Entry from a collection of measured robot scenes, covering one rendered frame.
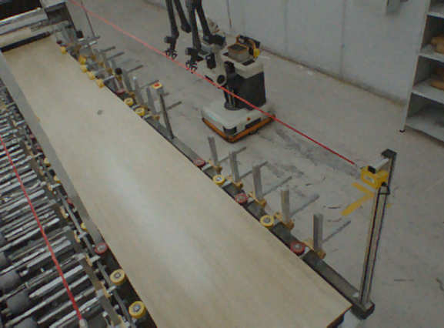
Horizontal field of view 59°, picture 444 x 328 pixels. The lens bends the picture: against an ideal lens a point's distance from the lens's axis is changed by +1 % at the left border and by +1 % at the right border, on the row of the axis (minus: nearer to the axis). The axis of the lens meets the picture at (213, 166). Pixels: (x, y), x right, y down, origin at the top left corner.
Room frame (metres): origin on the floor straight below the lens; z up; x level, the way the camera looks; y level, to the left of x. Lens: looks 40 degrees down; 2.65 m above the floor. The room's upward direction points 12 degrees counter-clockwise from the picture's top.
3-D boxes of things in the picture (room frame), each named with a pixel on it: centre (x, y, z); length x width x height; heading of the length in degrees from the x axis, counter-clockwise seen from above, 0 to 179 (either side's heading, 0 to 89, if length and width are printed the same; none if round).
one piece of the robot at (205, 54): (3.74, -0.14, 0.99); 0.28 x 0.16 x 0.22; 26
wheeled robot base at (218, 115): (3.86, -0.40, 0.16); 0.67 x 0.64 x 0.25; 116
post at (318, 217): (1.29, -0.48, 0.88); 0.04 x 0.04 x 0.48; 27
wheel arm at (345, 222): (1.37, -0.54, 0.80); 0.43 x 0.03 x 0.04; 117
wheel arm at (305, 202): (1.59, -0.42, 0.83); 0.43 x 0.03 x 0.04; 117
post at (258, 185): (1.74, -0.25, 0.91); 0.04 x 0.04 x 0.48; 27
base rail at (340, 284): (3.24, 0.52, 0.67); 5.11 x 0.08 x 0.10; 27
